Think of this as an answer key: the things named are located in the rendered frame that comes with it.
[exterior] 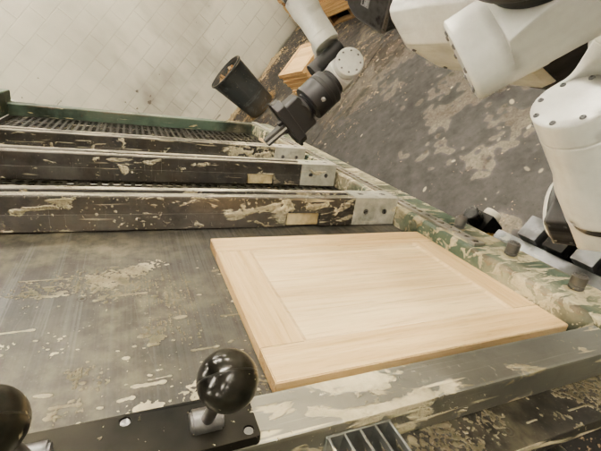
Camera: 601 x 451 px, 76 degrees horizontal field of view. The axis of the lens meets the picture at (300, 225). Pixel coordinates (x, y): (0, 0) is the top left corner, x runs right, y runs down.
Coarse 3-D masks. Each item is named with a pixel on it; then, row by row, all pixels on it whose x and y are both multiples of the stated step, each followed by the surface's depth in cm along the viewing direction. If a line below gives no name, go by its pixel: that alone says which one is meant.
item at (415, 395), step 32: (480, 352) 47; (512, 352) 48; (544, 352) 48; (576, 352) 49; (320, 384) 38; (352, 384) 39; (384, 384) 39; (416, 384) 40; (448, 384) 41; (480, 384) 41; (512, 384) 44; (544, 384) 47; (256, 416) 33; (288, 416) 34; (320, 416) 34; (352, 416) 35; (384, 416) 36; (416, 416) 38; (448, 416) 41; (256, 448) 31; (288, 448) 33; (320, 448) 34
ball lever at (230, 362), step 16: (224, 352) 23; (240, 352) 24; (208, 368) 22; (224, 368) 22; (240, 368) 22; (256, 368) 24; (208, 384) 22; (224, 384) 22; (240, 384) 22; (256, 384) 23; (208, 400) 22; (224, 400) 22; (240, 400) 22; (192, 416) 30; (208, 416) 28; (192, 432) 30
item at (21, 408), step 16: (0, 384) 19; (0, 400) 18; (16, 400) 19; (0, 416) 18; (16, 416) 18; (0, 432) 18; (16, 432) 18; (0, 448) 18; (16, 448) 22; (32, 448) 26; (48, 448) 26
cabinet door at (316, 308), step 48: (240, 240) 73; (288, 240) 76; (336, 240) 79; (384, 240) 83; (240, 288) 57; (288, 288) 59; (336, 288) 61; (384, 288) 63; (432, 288) 66; (480, 288) 68; (288, 336) 48; (336, 336) 49; (384, 336) 50; (432, 336) 52; (480, 336) 53; (528, 336) 57; (288, 384) 41
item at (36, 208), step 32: (0, 192) 65; (32, 192) 67; (64, 192) 69; (96, 192) 71; (128, 192) 73; (160, 192) 77; (192, 192) 80; (224, 192) 83; (256, 192) 85; (288, 192) 89; (320, 192) 92; (352, 192) 95; (384, 192) 100; (0, 224) 65; (32, 224) 67; (64, 224) 69; (96, 224) 71; (128, 224) 74; (160, 224) 76; (192, 224) 78; (224, 224) 81; (256, 224) 84; (320, 224) 91; (352, 224) 94
